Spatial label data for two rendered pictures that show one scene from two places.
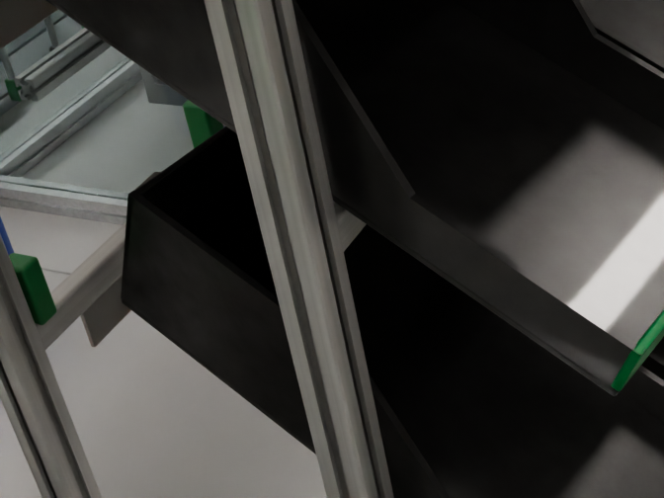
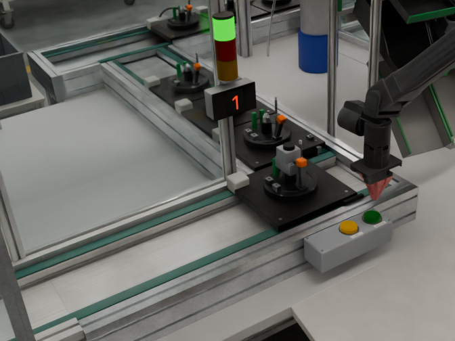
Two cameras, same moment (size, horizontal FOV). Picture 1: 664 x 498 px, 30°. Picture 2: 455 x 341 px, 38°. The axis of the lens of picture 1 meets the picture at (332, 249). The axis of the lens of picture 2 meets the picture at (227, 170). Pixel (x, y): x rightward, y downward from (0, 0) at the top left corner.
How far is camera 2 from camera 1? 1.31 m
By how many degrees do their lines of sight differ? 23
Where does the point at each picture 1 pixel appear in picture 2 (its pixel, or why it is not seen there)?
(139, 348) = (360, 76)
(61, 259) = (350, 54)
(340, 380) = (375, 18)
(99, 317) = (348, 18)
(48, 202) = (353, 40)
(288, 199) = not seen: outside the picture
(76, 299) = (345, 11)
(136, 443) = (349, 93)
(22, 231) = (342, 45)
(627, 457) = not seen: hidden behind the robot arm
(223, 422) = not seen: hidden behind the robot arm
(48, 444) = (332, 32)
